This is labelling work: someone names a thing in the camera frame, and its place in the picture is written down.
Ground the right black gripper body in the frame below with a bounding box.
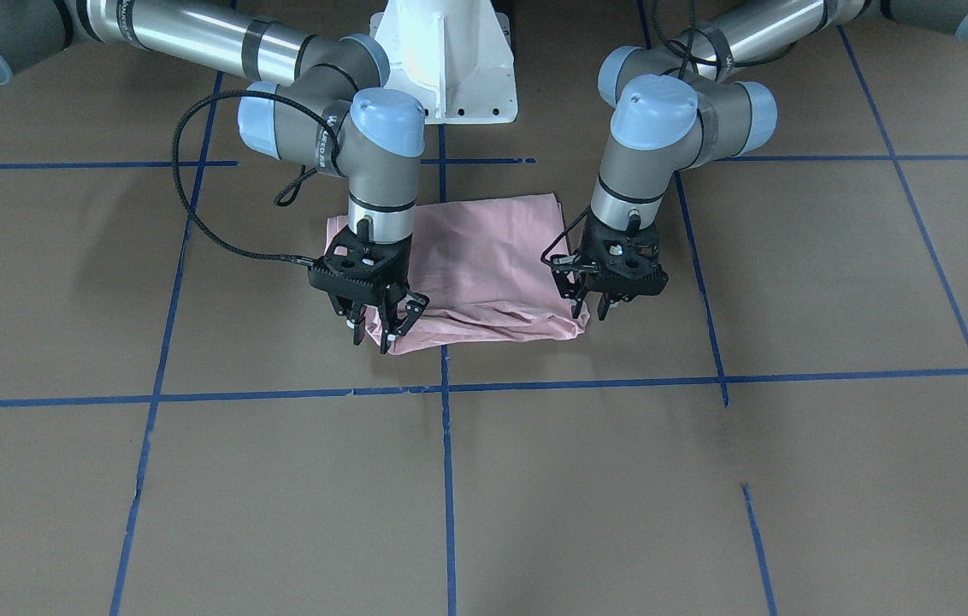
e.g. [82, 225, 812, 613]
[309, 228, 412, 319]

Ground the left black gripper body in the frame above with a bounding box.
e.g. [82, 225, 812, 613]
[575, 213, 669, 301]

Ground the pink Snoopy t-shirt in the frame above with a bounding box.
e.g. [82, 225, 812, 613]
[326, 192, 591, 356]

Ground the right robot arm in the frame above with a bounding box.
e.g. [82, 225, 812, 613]
[0, 1, 429, 353]

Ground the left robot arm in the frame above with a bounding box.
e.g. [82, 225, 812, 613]
[541, 1, 968, 319]

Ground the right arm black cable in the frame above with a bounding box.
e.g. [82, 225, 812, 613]
[173, 89, 348, 268]

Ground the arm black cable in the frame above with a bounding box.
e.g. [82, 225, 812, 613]
[540, 0, 801, 266]
[173, 89, 348, 268]

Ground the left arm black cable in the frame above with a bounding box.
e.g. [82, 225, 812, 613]
[540, 0, 801, 266]

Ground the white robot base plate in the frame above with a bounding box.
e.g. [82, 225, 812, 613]
[369, 1, 519, 125]

